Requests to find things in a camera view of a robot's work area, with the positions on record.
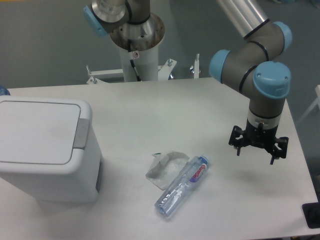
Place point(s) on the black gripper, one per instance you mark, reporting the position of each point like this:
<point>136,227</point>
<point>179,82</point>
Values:
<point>256,135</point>

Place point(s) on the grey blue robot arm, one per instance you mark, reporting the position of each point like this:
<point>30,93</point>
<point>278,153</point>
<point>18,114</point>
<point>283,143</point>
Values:
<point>252,71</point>

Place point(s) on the white trash can body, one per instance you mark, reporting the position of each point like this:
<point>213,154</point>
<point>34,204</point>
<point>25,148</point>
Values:
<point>76,181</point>

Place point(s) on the white trash can lid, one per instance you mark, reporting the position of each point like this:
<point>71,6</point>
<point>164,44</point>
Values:
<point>40,132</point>

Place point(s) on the clear plastic water bottle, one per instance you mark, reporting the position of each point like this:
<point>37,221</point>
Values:
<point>185,183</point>

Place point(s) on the crumpled silver foil wrapper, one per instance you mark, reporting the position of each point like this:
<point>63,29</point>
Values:
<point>165,168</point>

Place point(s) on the white frame at right edge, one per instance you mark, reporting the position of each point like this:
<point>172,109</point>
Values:
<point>314,104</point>

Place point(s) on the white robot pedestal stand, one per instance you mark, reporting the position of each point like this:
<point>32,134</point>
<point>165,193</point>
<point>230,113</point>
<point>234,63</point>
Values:
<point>138,46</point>

